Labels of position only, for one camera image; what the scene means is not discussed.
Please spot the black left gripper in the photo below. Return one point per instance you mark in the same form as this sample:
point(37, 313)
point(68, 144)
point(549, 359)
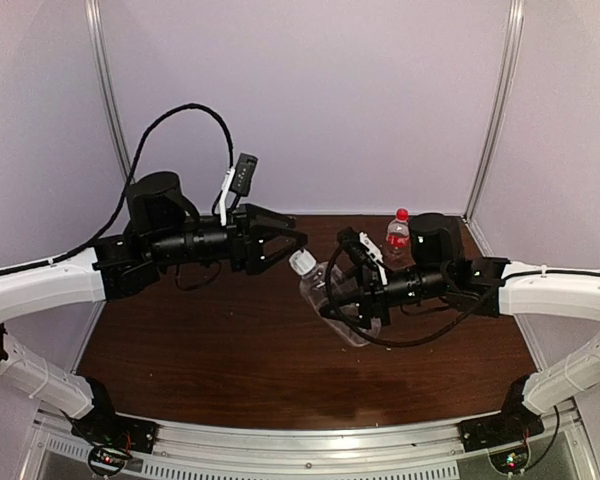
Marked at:
point(249, 256)

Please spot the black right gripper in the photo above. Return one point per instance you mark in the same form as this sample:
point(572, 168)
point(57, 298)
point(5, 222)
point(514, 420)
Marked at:
point(372, 302)

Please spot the red label soda bottle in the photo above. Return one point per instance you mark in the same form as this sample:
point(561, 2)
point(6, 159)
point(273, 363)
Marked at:
point(396, 239)

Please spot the red soda bottle cap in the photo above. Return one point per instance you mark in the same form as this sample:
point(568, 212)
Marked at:
point(402, 215)

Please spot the white bottle cap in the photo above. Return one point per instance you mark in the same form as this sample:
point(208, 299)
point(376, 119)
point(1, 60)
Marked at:
point(302, 262)

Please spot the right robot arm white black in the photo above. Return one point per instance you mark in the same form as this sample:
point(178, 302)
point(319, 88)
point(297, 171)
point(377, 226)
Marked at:
point(487, 286)

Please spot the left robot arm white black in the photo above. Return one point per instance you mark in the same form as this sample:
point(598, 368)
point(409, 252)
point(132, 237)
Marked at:
point(165, 230)

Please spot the right round circuit board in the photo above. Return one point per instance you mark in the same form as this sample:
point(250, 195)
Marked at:
point(510, 460)

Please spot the round circuit board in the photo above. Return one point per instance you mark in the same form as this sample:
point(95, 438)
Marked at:
point(105, 461)
point(510, 460)

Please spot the left round circuit board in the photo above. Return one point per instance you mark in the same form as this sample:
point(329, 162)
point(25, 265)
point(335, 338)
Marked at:
point(105, 461)

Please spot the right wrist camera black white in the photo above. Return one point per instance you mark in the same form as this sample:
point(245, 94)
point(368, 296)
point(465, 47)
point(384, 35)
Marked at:
point(361, 253)

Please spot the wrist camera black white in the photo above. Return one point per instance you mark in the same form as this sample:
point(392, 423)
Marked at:
point(361, 253)
point(236, 185)

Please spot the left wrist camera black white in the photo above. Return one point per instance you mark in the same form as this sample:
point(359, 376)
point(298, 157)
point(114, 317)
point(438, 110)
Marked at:
point(236, 185)

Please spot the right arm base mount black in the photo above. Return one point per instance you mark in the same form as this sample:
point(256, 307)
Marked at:
point(498, 429)

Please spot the aluminium front rail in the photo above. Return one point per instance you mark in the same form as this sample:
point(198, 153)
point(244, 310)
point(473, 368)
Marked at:
point(430, 450)

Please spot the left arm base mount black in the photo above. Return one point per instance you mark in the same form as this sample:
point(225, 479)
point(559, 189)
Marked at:
point(122, 432)

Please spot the left aluminium frame post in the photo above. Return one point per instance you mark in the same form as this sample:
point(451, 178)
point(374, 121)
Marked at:
point(106, 86)

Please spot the aluminium frame post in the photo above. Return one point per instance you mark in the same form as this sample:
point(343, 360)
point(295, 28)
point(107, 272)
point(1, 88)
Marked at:
point(106, 86)
point(508, 65)

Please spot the right aluminium frame post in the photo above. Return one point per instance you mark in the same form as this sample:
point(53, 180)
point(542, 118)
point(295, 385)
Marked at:
point(508, 65)

